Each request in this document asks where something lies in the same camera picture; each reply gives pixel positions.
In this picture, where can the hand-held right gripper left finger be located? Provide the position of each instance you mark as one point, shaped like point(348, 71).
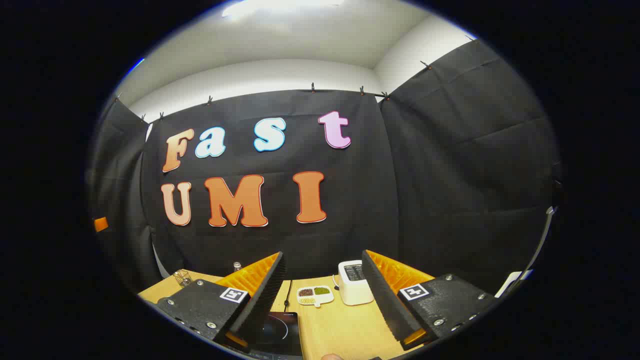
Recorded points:
point(262, 300)

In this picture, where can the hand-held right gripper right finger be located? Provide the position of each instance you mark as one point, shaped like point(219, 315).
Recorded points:
point(387, 300)

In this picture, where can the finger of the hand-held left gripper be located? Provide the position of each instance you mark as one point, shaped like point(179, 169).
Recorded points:
point(100, 224)

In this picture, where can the black induction cooktop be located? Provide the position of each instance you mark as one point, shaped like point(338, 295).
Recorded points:
point(280, 332)

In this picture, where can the white toaster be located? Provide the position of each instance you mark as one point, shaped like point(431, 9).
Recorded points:
point(356, 290)

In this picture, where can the clear plastic water bottle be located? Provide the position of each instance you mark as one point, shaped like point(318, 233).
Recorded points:
point(237, 266)

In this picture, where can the white divided dish of beans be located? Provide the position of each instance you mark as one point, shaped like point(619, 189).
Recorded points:
point(314, 295)

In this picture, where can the black backdrop cloth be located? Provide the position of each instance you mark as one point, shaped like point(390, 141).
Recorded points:
point(400, 200)

